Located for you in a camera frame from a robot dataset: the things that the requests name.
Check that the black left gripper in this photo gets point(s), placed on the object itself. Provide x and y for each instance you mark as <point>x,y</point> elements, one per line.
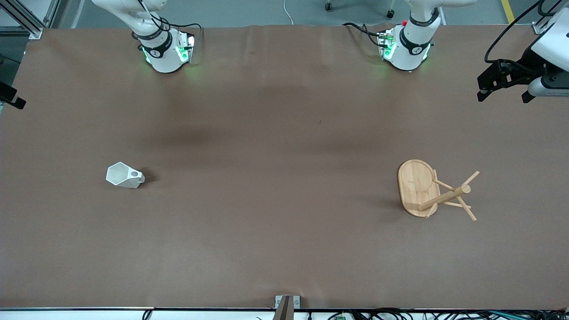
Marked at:
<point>526,66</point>

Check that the white faceted cup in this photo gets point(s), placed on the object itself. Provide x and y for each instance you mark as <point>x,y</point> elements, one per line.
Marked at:
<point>118,174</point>

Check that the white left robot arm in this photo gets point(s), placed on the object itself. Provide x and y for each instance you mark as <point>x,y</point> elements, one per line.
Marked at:
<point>409,58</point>

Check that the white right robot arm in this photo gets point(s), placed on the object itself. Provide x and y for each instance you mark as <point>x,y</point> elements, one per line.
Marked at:
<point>162,60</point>

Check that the wooden cup rack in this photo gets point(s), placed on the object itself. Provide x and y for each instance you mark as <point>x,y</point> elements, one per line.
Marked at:
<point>415,184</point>

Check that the brown table cover sheet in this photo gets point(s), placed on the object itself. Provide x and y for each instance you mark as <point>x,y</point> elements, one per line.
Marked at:
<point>266,200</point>

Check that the aluminium frame profile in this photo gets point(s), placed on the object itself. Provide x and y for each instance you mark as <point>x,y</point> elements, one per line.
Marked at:
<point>540,26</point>
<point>26,20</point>

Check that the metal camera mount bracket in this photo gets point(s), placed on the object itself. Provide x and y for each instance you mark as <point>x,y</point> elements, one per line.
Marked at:
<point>279,302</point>

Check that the dark camera mount pole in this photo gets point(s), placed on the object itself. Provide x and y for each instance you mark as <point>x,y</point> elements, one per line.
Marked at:
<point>284,311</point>

